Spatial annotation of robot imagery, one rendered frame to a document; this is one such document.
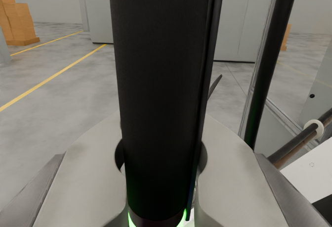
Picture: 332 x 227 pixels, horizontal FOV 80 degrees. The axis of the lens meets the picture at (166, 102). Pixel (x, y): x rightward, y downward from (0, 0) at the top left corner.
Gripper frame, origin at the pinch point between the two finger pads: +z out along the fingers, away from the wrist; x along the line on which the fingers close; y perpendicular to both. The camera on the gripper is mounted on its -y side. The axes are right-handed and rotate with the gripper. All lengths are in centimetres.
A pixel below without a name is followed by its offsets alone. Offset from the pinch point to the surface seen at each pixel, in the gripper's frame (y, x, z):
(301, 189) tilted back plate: 29.2, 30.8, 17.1
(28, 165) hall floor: 151, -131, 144
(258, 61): 32, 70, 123
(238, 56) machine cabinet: 135, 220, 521
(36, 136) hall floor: 151, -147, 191
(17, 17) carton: 68, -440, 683
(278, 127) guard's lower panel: 59, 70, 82
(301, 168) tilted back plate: 27.2, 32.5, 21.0
